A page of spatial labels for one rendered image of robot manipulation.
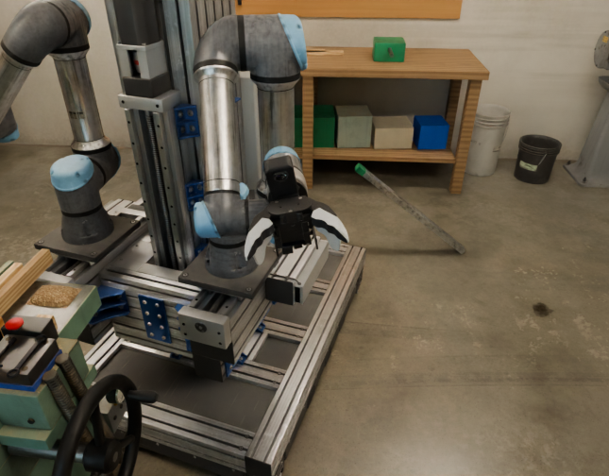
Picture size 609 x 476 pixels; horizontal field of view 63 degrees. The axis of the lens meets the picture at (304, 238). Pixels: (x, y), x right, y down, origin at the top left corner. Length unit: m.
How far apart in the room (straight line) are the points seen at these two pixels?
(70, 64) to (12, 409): 0.93
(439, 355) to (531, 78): 2.46
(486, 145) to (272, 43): 2.93
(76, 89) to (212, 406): 1.11
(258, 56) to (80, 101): 0.65
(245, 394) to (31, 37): 1.27
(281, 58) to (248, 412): 1.19
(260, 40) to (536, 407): 1.76
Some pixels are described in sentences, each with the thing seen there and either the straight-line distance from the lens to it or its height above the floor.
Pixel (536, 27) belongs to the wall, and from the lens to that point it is 4.09.
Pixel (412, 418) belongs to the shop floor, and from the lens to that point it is 2.10.
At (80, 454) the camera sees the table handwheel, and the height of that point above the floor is 0.82.
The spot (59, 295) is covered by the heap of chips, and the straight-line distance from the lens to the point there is 1.27.
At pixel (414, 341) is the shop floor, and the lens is 2.39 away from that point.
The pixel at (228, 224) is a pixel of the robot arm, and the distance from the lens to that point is 1.00.
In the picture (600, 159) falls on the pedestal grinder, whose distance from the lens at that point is 4.17.
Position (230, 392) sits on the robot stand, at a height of 0.21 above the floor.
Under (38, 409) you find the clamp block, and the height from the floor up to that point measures 0.93.
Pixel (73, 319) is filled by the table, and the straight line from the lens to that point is 1.22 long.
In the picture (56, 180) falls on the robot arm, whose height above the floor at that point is 1.02.
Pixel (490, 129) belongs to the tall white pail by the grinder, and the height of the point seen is 0.37.
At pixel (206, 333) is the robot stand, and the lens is 1.34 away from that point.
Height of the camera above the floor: 1.64
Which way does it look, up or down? 33 degrees down
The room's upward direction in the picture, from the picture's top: straight up
